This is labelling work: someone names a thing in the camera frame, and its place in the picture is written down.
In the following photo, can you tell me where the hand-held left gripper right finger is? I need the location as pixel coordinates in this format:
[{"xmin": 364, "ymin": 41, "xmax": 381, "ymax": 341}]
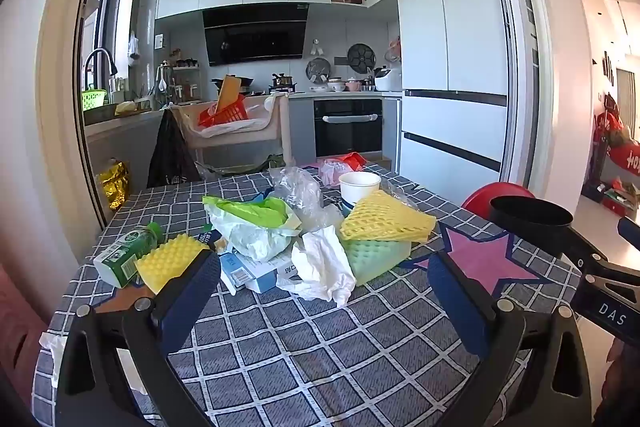
[{"xmin": 426, "ymin": 251, "xmax": 593, "ymax": 427}]

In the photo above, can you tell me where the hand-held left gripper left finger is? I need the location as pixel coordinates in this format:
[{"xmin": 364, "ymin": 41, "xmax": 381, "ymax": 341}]
[{"xmin": 55, "ymin": 249, "xmax": 223, "ymax": 427}]

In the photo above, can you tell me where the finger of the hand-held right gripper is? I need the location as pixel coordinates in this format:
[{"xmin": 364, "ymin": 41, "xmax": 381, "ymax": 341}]
[
  {"xmin": 617, "ymin": 217, "xmax": 640, "ymax": 253},
  {"xmin": 560, "ymin": 227, "xmax": 640, "ymax": 303}
]

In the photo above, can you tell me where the yellow sponge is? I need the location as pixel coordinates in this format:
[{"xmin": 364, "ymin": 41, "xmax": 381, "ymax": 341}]
[{"xmin": 136, "ymin": 234, "xmax": 211, "ymax": 295}]

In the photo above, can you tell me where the black round bin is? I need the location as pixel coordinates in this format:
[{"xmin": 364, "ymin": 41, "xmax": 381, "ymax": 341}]
[{"xmin": 489, "ymin": 196, "xmax": 574, "ymax": 258}]

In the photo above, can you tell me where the blue and white box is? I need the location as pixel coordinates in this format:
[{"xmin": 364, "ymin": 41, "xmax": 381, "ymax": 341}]
[{"xmin": 220, "ymin": 249, "xmax": 301, "ymax": 295}]

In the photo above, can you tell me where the green plastic bottle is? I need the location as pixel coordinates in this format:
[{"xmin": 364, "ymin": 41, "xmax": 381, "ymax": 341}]
[{"xmin": 93, "ymin": 221, "xmax": 163, "ymax": 289}]

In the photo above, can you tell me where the green sponge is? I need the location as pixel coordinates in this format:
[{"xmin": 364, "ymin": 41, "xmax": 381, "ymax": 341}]
[{"xmin": 342, "ymin": 237, "xmax": 412, "ymax": 286}]

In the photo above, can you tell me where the white tissue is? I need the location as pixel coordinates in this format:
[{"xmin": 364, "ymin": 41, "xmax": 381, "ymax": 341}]
[{"xmin": 276, "ymin": 224, "xmax": 357, "ymax": 306}]

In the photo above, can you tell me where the pink and red plastic bag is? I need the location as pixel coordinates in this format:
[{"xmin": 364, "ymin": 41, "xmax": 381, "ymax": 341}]
[{"xmin": 318, "ymin": 152, "xmax": 369, "ymax": 186}]

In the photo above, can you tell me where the red fabric toy box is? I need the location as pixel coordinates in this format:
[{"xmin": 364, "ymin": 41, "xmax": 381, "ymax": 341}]
[{"xmin": 595, "ymin": 107, "xmax": 640, "ymax": 180}]

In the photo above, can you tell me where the green and white plastic bag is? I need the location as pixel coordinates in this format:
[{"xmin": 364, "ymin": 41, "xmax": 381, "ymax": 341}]
[{"xmin": 202, "ymin": 194, "xmax": 303, "ymax": 263}]

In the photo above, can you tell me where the red chair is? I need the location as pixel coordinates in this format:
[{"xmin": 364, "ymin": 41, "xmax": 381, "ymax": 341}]
[{"xmin": 461, "ymin": 182, "xmax": 536, "ymax": 220}]

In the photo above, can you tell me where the yellow foam net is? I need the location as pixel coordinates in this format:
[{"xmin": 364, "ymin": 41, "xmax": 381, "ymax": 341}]
[{"xmin": 339, "ymin": 189, "xmax": 437, "ymax": 244}]

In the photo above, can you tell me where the grey checked tablecloth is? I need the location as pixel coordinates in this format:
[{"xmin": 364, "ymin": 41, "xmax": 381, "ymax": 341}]
[{"xmin": 32, "ymin": 169, "xmax": 566, "ymax": 427}]

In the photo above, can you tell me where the gold foil bag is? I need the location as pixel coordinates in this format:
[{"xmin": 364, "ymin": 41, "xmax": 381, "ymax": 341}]
[{"xmin": 96, "ymin": 159, "xmax": 131, "ymax": 211}]

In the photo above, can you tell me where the black plastic bag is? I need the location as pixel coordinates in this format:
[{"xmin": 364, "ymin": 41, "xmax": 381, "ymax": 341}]
[{"xmin": 146, "ymin": 109, "xmax": 201, "ymax": 188}]

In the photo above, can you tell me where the white crumpled paper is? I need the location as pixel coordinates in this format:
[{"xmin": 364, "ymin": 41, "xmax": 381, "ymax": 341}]
[{"xmin": 39, "ymin": 332, "xmax": 68, "ymax": 375}]

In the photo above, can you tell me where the white paper cup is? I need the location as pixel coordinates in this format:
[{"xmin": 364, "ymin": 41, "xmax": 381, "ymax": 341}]
[{"xmin": 339, "ymin": 172, "xmax": 382, "ymax": 218}]

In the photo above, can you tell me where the clear plastic bag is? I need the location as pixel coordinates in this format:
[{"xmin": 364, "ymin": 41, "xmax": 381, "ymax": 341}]
[{"xmin": 270, "ymin": 166, "xmax": 341, "ymax": 238}]

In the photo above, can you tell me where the wooden baby crib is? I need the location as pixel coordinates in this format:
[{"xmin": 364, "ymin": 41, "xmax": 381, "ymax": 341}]
[{"xmin": 170, "ymin": 94, "xmax": 292, "ymax": 168}]

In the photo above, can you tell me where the orange plastic basket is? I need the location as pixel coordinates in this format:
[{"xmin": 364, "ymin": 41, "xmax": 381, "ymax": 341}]
[{"xmin": 198, "ymin": 94, "xmax": 251, "ymax": 128}]

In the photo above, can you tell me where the black built-in oven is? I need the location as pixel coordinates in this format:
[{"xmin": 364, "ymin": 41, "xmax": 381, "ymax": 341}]
[{"xmin": 314, "ymin": 98, "xmax": 383, "ymax": 158}]

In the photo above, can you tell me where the orange board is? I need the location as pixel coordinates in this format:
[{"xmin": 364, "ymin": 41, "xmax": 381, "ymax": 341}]
[{"xmin": 217, "ymin": 74, "xmax": 242, "ymax": 112}]

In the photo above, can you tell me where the green plastic basket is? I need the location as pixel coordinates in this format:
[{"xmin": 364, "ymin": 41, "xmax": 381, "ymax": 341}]
[{"xmin": 81, "ymin": 88, "xmax": 108, "ymax": 112}]

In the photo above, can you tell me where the white refrigerator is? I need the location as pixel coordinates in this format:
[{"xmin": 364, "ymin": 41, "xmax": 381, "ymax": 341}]
[{"xmin": 387, "ymin": 0, "xmax": 511, "ymax": 188}]

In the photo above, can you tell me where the white rice cooker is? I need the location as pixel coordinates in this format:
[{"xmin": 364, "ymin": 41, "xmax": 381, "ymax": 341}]
[{"xmin": 374, "ymin": 67, "xmax": 402, "ymax": 92}]

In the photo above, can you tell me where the black kitchen faucet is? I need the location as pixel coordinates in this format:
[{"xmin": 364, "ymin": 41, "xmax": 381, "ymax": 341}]
[{"xmin": 83, "ymin": 48, "xmax": 118, "ymax": 90}]

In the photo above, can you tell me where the black range hood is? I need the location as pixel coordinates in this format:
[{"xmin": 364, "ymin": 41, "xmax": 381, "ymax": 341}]
[{"xmin": 202, "ymin": 3, "xmax": 309, "ymax": 68}]

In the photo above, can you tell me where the dark round wall tray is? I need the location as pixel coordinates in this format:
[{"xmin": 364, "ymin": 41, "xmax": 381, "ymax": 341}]
[{"xmin": 347, "ymin": 43, "xmax": 376, "ymax": 72}]

